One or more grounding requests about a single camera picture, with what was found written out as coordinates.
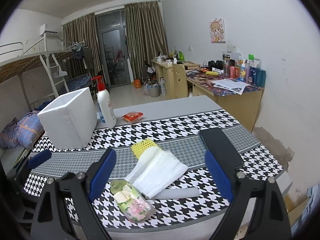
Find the white air conditioner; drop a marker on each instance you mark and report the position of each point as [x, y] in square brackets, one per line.
[44, 29]

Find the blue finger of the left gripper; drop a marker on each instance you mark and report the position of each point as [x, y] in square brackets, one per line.
[39, 159]

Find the white bottle red pump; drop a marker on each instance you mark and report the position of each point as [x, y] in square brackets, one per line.
[105, 109]

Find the brown curtain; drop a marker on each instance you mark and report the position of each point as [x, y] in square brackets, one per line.
[145, 33]
[81, 38]

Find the floral tissue pack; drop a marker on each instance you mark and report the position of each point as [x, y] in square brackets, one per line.
[131, 203]

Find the orange bag on floor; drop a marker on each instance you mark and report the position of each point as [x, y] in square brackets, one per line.
[137, 84]

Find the houndstooth table cloth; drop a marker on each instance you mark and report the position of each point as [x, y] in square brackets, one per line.
[179, 135]

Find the left brown curtain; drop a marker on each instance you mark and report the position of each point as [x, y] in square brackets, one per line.
[81, 38]

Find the printed paper sheets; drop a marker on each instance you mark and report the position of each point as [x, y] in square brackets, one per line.
[232, 85]

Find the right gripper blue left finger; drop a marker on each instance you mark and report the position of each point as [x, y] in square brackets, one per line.
[98, 174]

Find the dark thermos flask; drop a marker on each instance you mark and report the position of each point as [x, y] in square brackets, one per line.
[226, 60]

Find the wooden smiley chair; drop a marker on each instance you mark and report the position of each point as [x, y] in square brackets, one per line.
[180, 81]

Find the blue plaid quilt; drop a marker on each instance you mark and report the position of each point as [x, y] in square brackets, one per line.
[24, 132]

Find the white foam sheet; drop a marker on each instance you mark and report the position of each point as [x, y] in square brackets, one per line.
[155, 170]

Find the black smartphone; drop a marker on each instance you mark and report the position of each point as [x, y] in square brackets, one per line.
[221, 148]

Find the yellow foam fruit net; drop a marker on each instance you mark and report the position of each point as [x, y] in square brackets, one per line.
[139, 148]

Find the wooden desk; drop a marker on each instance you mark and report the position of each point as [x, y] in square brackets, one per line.
[245, 107]

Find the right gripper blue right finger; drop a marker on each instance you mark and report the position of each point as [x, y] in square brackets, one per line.
[224, 179]

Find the anime girl wall picture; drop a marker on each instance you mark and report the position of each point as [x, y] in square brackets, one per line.
[217, 31]

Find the right brown curtain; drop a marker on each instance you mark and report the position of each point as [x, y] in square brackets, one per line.
[145, 33]

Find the red snack packet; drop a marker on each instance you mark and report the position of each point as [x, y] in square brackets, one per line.
[132, 117]

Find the glass balcony door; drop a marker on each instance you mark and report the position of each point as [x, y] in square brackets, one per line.
[113, 47]

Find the white metal bunk bed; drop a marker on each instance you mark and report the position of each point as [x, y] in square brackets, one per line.
[50, 54]

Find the white styrofoam box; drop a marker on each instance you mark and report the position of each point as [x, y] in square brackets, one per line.
[70, 119]

